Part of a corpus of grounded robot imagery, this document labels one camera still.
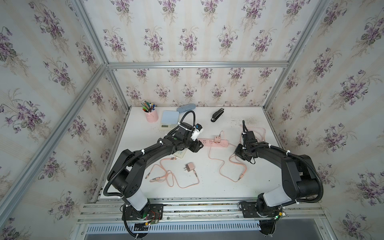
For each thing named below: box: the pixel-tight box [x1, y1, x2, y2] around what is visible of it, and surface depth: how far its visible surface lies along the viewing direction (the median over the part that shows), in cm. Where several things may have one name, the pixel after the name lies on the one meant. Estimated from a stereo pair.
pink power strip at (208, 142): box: [198, 138, 229, 148], surface depth 98 cm
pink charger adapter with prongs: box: [183, 162, 195, 172], surface depth 89 cm
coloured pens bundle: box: [140, 100, 156, 113], surface depth 107 cm
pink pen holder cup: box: [144, 109, 159, 123], surface depth 107 cm
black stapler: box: [210, 108, 225, 123], surface depth 113 cm
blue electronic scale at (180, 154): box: [173, 148, 188, 159], surface depth 95 cm
